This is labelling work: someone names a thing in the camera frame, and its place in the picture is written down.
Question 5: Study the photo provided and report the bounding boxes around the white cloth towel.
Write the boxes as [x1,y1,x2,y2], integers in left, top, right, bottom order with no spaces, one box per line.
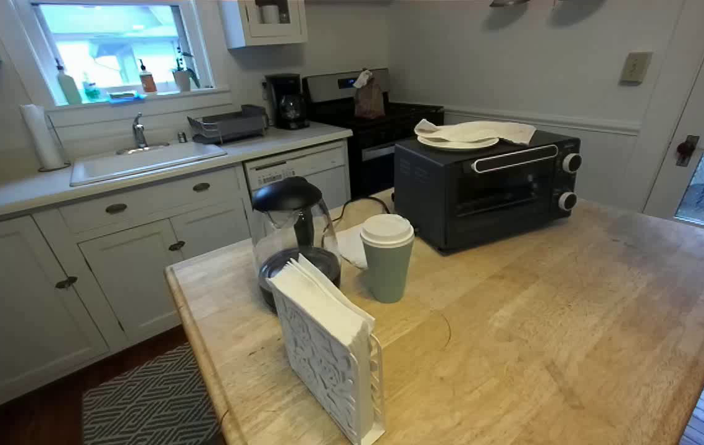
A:
[415,118,535,142]

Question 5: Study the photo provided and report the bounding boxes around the green soap bottle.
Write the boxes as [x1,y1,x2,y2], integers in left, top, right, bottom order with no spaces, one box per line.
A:
[54,58,80,103]

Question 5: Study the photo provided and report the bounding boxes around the orange soap bottle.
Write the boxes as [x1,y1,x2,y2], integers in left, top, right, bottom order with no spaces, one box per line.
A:
[138,58,157,93]

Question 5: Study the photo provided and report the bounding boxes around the black door knob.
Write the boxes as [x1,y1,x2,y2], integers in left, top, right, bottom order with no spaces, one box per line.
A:
[673,135,698,166]

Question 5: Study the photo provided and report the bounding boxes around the white wall cabinet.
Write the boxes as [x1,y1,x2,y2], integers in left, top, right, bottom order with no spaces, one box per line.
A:
[220,0,306,48]

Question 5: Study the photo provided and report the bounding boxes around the white kitchen sink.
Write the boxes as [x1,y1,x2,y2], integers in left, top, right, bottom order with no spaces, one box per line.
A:
[69,142,225,186]

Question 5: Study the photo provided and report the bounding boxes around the brown paper bag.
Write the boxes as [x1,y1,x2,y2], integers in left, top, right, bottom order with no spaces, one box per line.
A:
[353,68,384,118]

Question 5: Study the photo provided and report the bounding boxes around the black coffee maker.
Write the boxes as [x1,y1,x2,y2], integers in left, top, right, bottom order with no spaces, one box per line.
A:
[263,74,306,128]

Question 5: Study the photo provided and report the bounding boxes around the white napkin holder with napkins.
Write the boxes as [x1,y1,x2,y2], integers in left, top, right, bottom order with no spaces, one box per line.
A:
[268,254,384,445]

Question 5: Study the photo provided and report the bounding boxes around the white base cabinets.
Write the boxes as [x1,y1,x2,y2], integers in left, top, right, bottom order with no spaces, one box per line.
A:
[0,166,247,404]

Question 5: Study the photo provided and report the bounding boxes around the wall light switch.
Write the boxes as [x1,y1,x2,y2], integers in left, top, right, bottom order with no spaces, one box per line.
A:
[619,52,652,86]

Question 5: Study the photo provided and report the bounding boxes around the chrome faucet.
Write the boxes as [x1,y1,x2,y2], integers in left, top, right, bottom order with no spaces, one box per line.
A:
[130,113,147,147]

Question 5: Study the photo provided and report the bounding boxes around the green cup with white lid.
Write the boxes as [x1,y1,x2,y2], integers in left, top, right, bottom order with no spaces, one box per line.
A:
[359,215,415,303]

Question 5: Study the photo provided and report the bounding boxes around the white round plate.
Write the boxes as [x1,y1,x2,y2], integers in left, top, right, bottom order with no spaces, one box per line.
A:
[418,134,498,150]

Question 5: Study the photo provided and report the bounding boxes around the white dishwasher panel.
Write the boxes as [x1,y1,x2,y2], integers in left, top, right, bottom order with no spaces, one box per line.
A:
[243,140,350,207]

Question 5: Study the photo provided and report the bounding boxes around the black kitchen stove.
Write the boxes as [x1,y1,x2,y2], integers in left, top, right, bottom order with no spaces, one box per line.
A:
[304,71,445,198]

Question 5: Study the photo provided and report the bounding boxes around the plant pot on sill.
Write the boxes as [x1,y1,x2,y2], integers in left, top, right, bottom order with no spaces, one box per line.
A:
[172,48,200,92]

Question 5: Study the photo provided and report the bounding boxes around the paper towel roll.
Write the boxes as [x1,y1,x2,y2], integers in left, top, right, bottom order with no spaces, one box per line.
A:
[19,103,67,171]

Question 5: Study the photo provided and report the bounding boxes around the black toaster oven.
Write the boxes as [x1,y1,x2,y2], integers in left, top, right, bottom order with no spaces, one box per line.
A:
[393,131,579,254]

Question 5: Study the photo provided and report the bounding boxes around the grey dish rack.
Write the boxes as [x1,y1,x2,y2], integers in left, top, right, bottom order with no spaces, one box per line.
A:
[188,103,268,142]

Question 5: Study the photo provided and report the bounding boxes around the glass kettle with black lid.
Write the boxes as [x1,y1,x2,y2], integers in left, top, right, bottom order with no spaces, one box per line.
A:
[250,175,341,308]

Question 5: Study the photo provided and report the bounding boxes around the grey patterned floor mat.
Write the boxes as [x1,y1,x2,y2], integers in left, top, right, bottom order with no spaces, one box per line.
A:
[80,345,220,445]

